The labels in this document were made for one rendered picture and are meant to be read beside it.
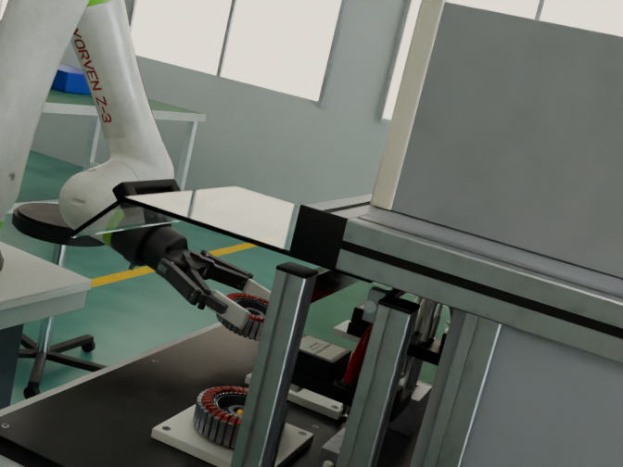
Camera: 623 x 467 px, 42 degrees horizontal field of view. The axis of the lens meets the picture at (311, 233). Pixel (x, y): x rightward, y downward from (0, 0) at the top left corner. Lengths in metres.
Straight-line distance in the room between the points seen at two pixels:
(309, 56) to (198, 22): 0.96
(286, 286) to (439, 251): 0.15
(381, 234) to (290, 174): 5.44
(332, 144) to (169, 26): 1.63
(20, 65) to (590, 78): 0.80
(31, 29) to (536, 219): 0.78
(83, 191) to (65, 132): 5.80
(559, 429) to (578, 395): 0.03
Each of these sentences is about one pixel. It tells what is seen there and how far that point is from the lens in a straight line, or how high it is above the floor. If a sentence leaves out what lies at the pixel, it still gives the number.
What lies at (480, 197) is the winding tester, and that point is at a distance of 0.78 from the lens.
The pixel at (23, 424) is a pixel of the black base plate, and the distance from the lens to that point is 1.01.
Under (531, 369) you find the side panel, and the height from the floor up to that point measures 1.04.
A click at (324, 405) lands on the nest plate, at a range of 1.18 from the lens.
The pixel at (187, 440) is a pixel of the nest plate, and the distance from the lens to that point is 1.00.
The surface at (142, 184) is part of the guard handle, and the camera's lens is 0.95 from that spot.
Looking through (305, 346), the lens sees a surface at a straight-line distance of 0.96.
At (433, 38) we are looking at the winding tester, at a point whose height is 1.28.
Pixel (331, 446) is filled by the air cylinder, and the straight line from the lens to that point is 0.97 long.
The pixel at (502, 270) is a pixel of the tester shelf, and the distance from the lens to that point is 0.67.
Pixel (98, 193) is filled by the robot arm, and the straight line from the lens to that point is 1.40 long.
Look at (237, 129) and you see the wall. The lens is 6.31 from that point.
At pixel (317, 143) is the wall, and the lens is 6.03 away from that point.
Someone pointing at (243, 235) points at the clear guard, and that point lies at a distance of 0.77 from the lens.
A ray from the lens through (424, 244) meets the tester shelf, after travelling 0.68.
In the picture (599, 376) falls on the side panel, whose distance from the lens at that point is 0.69.
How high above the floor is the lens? 1.23
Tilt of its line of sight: 11 degrees down
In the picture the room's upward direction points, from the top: 13 degrees clockwise
